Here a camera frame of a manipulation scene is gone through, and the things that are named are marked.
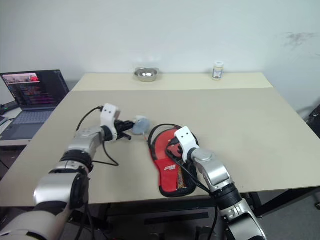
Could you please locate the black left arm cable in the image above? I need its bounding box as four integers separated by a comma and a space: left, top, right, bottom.
75, 106, 120, 167

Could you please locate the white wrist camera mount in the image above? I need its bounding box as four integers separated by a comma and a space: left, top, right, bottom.
100, 102, 122, 144
174, 126, 201, 162

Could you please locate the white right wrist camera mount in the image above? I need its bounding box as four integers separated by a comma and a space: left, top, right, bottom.
174, 126, 201, 162

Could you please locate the blue-grey plush zipper charm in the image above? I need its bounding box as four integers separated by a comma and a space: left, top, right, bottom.
131, 115, 152, 136

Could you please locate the red and black paddle case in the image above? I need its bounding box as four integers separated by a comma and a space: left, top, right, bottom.
145, 123, 201, 199

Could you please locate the black table frame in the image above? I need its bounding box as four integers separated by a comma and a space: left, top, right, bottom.
71, 183, 320, 240

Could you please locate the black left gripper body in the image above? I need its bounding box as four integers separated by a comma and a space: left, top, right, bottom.
114, 119, 129, 141

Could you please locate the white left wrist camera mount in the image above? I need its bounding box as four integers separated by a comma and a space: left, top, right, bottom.
100, 102, 122, 144

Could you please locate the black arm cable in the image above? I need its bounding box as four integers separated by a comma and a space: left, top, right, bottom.
164, 138, 221, 240
75, 106, 120, 167

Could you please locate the grey open laptop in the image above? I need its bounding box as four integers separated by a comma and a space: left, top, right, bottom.
0, 69, 71, 141

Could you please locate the stainless steel bowl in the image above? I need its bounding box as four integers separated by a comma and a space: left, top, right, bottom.
132, 66, 161, 83

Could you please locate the small white lidded jar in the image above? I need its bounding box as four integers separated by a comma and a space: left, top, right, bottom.
212, 60, 224, 81

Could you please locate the red table tennis paddle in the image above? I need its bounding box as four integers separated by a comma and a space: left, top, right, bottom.
150, 129, 188, 191

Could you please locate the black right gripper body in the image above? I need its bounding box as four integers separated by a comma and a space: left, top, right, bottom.
171, 143, 187, 164

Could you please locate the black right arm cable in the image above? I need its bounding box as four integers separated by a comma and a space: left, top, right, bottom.
164, 138, 221, 240

